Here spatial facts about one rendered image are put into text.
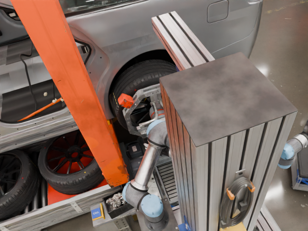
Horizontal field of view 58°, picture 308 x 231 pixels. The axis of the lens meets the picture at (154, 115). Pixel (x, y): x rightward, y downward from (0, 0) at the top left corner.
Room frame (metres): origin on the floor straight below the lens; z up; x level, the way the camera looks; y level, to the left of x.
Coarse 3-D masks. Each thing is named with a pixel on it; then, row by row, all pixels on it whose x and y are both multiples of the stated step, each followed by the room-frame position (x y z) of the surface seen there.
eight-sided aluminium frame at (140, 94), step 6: (156, 84) 1.57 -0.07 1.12; (138, 90) 1.54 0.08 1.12; (144, 90) 1.54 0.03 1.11; (150, 90) 1.52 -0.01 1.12; (156, 90) 1.51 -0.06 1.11; (138, 96) 1.49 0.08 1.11; (144, 96) 1.49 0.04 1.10; (138, 102) 1.49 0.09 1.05; (126, 108) 1.51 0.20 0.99; (132, 108) 1.49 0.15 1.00; (126, 114) 1.47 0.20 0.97; (126, 120) 1.47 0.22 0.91; (132, 126) 1.47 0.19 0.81; (132, 132) 1.47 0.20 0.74; (138, 132) 1.48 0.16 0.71
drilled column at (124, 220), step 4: (116, 220) 0.93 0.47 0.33; (120, 220) 0.94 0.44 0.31; (124, 220) 0.94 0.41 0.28; (128, 220) 1.01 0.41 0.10; (116, 224) 0.93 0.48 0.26; (120, 224) 0.93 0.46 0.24; (124, 224) 0.94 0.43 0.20; (128, 224) 0.95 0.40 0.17; (120, 228) 0.93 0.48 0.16; (124, 228) 0.94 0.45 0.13; (128, 228) 0.94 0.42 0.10
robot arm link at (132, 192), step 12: (156, 120) 1.05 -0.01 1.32; (156, 132) 0.97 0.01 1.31; (156, 144) 0.92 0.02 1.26; (144, 156) 0.91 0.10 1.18; (156, 156) 0.89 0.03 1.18; (144, 168) 0.86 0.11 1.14; (132, 180) 0.85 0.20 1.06; (144, 180) 0.81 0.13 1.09; (132, 192) 0.77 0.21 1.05; (144, 192) 0.77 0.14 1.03; (132, 204) 0.72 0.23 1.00
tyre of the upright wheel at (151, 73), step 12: (156, 60) 1.81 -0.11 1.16; (132, 72) 1.72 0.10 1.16; (144, 72) 1.66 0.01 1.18; (156, 72) 1.64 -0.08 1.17; (168, 72) 1.65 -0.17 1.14; (120, 84) 1.68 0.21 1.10; (132, 84) 1.59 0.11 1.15; (144, 84) 1.58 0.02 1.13; (132, 96) 1.57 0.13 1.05; (120, 108) 1.55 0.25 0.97; (120, 120) 1.54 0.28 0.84
